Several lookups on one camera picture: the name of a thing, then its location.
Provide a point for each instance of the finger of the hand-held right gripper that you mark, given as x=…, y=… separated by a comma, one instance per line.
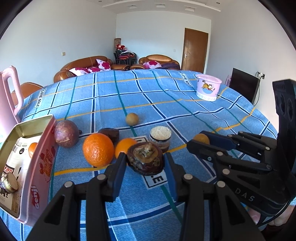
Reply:
x=203, y=150
x=219, y=139

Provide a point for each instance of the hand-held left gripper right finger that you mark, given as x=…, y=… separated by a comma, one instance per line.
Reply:
x=170, y=178

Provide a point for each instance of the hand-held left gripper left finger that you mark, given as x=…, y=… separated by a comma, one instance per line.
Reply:
x=119, y=177

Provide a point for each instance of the tiny yellow-orange citrus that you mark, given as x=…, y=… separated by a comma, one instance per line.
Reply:
x=201, y=138

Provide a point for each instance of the small orange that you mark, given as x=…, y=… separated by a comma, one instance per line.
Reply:
x=33, y=150
x=121, y=147

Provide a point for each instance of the large orange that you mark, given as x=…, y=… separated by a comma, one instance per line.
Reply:
x=98, y=149

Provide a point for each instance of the white-topped toy cupcake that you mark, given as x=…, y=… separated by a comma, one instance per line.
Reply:
x=160, y=138

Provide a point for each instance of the dark brown lumpy fruit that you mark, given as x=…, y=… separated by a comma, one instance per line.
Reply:
x=111, y=135

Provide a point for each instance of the round tan longan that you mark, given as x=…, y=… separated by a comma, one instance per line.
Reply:
x=132, y=119

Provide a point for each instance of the pink tin box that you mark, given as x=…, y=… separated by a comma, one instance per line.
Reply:
x=39, y=176

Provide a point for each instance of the person's right hand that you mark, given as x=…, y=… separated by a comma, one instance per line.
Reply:
x=254, y=215

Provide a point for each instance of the pink cartoon cup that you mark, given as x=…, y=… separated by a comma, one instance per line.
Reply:
x=208, y=87

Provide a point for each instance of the black flat screen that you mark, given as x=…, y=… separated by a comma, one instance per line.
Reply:
x=244, y=84

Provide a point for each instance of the blue plaid tablecloth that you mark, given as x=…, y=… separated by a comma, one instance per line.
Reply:
x=161, y=97

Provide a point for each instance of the purple passion fruit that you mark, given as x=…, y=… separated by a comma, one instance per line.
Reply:
x=66, y=134

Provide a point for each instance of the purple cloth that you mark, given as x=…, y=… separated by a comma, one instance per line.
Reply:
x=171, y=66

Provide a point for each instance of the brown wooden door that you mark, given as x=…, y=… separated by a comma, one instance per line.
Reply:
x=194, y=51

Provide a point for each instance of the white pillow with magenta flowers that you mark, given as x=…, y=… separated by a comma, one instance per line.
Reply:
x=94, y=69
x=151, y=64
x=78, y=71
x=104, y=64

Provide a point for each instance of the brown leather armchair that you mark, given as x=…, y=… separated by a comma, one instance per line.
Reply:
x=159, y=58

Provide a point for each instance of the printed paper sheet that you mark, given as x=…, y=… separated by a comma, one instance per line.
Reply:
x=13, y=157

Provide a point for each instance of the brown toy cake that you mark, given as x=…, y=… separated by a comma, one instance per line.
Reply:
x=9, y=182

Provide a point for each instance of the stacked black and red chairs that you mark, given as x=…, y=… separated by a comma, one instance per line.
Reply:
x=124, y=58

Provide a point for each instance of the brown leather sofa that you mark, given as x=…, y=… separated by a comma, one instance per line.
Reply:
x=81, y=63

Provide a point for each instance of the brown leather chair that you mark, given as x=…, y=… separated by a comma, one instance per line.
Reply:
x=27, y=92

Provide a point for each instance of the red decoration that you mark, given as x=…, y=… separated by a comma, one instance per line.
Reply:
x=121, y=47

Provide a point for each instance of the tall patterned vase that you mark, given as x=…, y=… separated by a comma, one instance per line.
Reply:
x=117, y=42

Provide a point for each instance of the pink electric kettle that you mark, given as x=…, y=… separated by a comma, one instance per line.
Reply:
x=9, y=97

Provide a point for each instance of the wall power outlet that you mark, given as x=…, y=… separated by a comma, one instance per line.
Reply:
x=261, y=74

